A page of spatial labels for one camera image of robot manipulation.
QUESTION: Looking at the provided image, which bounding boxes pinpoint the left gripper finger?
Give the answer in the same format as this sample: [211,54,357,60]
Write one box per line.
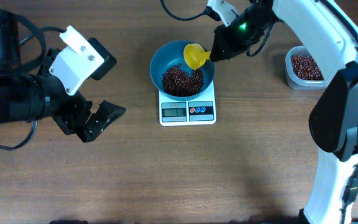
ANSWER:
[88,37,117,80]
[75,100,126,143]

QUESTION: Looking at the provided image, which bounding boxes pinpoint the yellow measuring scoop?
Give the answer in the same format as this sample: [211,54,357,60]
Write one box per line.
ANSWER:
[183,43,211,70]

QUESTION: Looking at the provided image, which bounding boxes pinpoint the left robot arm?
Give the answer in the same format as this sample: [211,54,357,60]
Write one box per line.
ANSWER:
[0,9,126,143]

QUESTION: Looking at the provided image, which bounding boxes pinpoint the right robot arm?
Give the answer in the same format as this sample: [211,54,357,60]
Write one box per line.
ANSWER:
[210,0,358,223]

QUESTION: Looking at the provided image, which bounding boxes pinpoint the blue plastic bowl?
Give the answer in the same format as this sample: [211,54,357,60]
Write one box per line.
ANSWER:
[150,40,216,101]

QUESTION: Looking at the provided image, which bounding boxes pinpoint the red beans in bowl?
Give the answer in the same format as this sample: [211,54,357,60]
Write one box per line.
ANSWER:
[162,64,204,97]

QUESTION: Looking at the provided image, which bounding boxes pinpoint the white digital kitchen scale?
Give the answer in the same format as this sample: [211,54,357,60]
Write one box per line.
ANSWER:
[158,82,217,126]

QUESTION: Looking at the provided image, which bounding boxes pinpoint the clear plastic container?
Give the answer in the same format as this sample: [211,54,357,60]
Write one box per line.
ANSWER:
[285,45,327,90]

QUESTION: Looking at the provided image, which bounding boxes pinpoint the left black cable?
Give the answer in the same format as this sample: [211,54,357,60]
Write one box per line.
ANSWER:
[0,14,67,151]

